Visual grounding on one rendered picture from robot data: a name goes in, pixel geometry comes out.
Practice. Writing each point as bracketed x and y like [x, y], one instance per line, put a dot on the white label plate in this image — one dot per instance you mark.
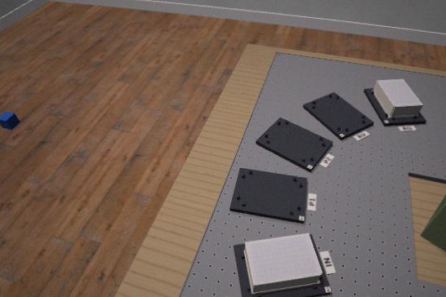
[327, 262]
[325, 162]
[361, 135]
[311, 202]
[407, 128]

